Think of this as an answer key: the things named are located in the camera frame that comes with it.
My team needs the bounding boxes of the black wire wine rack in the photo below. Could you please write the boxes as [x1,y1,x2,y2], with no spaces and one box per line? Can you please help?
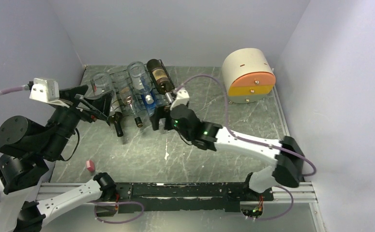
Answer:
[91,59,178,116]

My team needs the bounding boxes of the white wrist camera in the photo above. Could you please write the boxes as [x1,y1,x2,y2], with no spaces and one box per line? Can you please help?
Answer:
[170,88,190,111]
[30,78,69,107]

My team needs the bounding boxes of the clear bottle silver cap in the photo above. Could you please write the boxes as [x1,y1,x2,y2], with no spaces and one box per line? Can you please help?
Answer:
[127,61,150,94]

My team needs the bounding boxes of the olive green wine bottle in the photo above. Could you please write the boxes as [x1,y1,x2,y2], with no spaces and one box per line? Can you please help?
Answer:
[146,59,175,103]

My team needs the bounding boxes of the dark green wine bottle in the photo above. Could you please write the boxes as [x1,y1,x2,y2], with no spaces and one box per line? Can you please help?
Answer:
[109,100,124,137]

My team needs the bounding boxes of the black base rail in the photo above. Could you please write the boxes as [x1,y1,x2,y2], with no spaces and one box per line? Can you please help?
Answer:
[95,177,273,217]

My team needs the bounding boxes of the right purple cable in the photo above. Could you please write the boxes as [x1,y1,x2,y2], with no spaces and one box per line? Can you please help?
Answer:
[173,74,317,222]

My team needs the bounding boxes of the cream round bread box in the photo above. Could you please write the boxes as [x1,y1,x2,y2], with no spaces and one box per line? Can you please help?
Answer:
[221,48,276,104]

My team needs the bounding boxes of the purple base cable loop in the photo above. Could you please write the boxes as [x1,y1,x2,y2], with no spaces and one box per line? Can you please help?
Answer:
[93,200,145,225]

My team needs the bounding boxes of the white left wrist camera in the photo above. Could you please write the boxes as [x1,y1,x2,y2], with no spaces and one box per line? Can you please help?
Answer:
[30,78,69,107]

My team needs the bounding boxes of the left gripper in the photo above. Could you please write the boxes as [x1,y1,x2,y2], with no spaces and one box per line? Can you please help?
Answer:
[43,84,115,158]

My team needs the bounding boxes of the tall clear bottle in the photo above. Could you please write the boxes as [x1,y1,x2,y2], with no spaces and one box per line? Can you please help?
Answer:
[90,72,114,99]

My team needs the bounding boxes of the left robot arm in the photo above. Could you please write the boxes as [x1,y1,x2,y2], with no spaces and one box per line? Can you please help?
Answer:
[0,85,117,232]

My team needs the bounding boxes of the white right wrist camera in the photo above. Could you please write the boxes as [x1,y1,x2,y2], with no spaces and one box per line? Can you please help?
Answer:
[170,88,190,111]

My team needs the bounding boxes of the pink eraser block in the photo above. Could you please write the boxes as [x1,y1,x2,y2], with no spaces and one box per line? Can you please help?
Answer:
[86,160,96,173]

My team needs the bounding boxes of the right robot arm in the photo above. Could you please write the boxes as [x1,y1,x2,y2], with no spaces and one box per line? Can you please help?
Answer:
[150,104,305,200]

